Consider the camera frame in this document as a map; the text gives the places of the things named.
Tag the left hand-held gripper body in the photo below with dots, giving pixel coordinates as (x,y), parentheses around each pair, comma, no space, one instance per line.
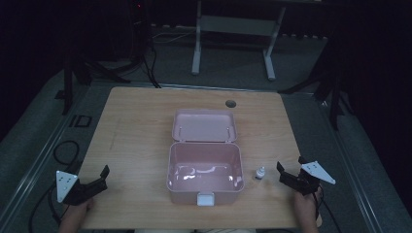
(68,189)

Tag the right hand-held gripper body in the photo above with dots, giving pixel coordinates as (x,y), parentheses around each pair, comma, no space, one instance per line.
(307,179)

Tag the small white bottle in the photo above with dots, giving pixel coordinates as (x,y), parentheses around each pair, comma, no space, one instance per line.
(260,173)

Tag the pink plastic box with lid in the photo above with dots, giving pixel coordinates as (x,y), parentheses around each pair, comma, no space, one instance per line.
(205,158)

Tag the person's left hand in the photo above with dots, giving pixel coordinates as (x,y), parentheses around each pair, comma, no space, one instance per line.
(77,212)

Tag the person's right hand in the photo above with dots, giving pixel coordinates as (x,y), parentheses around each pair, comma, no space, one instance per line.
(306,208)

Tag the black tripod stand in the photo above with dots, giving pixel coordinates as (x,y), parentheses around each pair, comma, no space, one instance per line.
(327,84)
(82,73)

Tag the dark computer tower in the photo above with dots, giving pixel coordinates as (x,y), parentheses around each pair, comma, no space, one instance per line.
(140,26)

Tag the white metal desk frame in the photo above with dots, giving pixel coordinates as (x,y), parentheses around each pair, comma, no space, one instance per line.
(235,35)

